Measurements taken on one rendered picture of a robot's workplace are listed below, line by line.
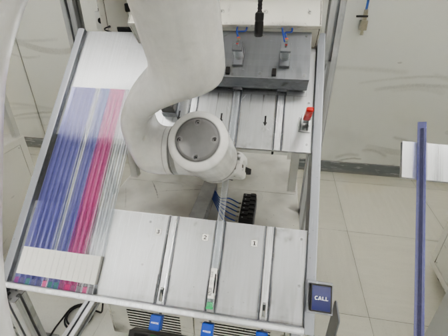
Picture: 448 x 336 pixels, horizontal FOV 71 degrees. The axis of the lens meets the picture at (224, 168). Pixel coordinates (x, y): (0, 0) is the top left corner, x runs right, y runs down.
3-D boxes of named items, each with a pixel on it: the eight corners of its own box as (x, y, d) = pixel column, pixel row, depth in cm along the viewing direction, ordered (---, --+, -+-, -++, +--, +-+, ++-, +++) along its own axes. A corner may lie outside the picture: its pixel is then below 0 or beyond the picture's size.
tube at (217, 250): (213, 309, 65) (212, 309, 64) (207, 307, 65) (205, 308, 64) (240, 93, 79) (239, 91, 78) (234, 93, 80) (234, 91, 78)
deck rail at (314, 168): (309, 330, 66) (314, 336, 61) (300, 328, 67) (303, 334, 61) (321, 49, 87) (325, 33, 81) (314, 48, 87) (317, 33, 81)
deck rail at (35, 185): (25, 285, 77) (5, 287, 71) (17, 284, 77) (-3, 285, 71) (95, 42, 97) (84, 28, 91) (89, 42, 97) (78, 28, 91)
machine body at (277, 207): (282, 370, 123) (301, 255, 93) (116, 341, 134) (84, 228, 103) (283, 252, 179) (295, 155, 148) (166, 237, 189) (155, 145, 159)
